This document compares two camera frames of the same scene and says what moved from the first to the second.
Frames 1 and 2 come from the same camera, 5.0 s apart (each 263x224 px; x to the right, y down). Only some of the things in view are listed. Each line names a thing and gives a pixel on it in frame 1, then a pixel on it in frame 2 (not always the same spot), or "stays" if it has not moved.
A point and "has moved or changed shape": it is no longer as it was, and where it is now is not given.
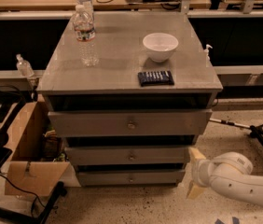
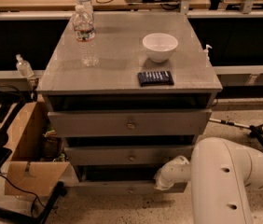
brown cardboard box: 36,162 stays
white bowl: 160,46 stays
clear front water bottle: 85,33 stays
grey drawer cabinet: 131,119 stays
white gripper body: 199,171 to 170,175
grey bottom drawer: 131,177 has moved or changed shape
